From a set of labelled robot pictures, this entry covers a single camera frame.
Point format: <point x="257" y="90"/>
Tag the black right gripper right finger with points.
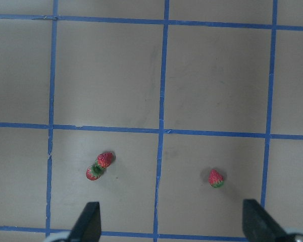
<point x="258" y="225"/>

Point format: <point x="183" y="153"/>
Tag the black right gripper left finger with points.
<point x="88" y="225"/>

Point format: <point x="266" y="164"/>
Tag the red strawberry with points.
<point x="215" y="179"/>
<point x="104" y="160"/>
<point x="94" y="172"/>

